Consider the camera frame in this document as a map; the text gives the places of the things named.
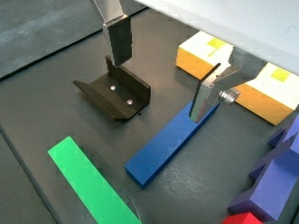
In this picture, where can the black U-shaped bracket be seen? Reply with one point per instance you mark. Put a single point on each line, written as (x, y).
(119, 93)

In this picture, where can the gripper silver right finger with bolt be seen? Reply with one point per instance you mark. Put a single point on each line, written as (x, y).
(216, 87)

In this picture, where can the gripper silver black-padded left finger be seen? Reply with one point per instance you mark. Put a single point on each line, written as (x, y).
(116, 28)

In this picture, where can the purple stepped block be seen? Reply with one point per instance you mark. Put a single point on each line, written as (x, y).
(275, 173)

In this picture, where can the long blue block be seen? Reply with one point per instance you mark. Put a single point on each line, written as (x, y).
(145, 164)

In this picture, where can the long green block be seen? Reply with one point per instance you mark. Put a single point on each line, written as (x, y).
(99, 197)

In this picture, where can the red stepped block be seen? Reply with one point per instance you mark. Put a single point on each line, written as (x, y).
(241, 218)

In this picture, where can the yellow slotted board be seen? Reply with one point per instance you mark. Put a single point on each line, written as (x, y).
(269, 95)

